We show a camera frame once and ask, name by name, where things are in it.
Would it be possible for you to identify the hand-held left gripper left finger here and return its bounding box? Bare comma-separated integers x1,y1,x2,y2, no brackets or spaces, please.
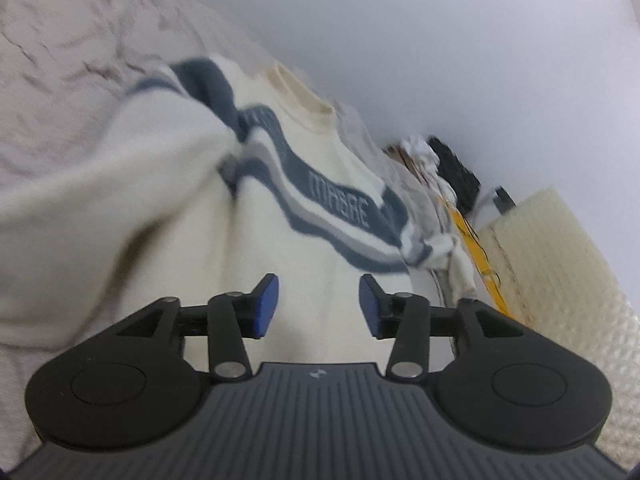
107,273,280,380

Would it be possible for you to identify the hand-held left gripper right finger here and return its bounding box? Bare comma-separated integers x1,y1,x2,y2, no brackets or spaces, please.
360,274,526,380

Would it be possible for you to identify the cream blue striped sweater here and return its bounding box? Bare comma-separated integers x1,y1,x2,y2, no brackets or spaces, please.
0,55,479,350

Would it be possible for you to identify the yellow pillow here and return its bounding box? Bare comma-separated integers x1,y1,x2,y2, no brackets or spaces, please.
446,204,517,319

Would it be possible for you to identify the wooden bedside table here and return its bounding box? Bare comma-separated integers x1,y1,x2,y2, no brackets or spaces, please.
382,143,427,182

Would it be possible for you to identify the white cloth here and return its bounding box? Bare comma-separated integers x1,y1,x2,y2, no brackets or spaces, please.
402,133,442,172

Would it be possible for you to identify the cream quilted headboard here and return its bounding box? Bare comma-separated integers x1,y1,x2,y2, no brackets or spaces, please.
474,187,640,461

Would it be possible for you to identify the grey duvet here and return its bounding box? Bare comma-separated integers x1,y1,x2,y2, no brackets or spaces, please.
0,0,463,461

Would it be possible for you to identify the black wall charger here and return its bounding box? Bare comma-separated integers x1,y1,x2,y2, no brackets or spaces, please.
492,185,517,212

